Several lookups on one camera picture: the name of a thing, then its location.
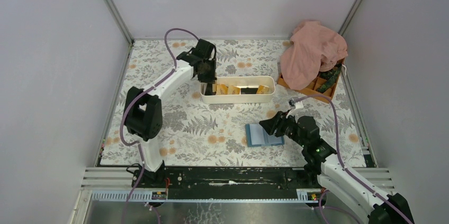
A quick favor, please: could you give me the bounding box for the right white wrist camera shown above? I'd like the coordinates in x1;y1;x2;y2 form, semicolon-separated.
288;98;304;115

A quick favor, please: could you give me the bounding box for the white oblong plastic bin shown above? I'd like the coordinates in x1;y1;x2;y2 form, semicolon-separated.
200;76;275;104

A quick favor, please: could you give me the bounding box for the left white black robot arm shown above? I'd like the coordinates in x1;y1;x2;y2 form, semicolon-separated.
121;39;217;187

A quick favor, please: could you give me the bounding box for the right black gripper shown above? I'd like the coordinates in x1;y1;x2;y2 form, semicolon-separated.
258;110;307;148

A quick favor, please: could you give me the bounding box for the green camouflage item in tray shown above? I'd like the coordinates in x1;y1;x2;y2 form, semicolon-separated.
316;63;343;93

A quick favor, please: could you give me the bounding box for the black item in bin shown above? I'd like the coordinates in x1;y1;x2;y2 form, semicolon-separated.
240;87;258;94

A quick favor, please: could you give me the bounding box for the blue leather card holder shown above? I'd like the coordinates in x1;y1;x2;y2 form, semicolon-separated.
245;123;285;147

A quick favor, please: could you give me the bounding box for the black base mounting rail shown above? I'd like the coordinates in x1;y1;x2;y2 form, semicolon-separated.
131;166;339;201

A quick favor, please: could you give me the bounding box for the floral patterned table mat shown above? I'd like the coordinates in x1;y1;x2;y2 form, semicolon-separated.
100;40;365;167

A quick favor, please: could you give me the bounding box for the tan credit card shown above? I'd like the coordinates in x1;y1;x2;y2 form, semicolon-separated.
215;84;228;95

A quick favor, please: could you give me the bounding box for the white slotted cable duct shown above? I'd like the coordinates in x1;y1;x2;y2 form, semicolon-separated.
90;189;319;203

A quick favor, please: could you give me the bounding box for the pink crumpled cloth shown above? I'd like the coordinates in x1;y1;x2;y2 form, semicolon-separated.
280;20;348;90

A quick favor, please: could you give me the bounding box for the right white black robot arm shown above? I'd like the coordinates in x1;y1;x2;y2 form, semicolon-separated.
259;111;414;223

